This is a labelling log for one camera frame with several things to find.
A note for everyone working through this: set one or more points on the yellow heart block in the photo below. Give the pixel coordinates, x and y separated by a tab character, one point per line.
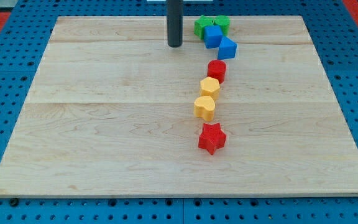
204	107

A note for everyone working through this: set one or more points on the yellow hexagon block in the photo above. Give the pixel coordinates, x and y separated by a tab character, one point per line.
210	87

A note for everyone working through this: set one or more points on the red star block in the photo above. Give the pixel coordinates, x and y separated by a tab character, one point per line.
211	138

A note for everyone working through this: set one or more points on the red cylinder block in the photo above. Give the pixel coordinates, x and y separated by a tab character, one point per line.
217	69

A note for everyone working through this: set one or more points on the light wooden board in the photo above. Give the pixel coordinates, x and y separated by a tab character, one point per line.
109	114

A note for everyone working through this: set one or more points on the blue triangle block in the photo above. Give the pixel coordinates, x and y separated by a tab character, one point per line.
227	49

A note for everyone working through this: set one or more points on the blue cube block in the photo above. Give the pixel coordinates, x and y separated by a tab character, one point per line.
212	36

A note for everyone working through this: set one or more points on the green star block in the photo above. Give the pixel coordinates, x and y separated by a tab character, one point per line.
200	24

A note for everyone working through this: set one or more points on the green round block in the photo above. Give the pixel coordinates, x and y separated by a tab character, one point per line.
223	22

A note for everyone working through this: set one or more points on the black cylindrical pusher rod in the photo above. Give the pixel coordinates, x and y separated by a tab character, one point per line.
174	23

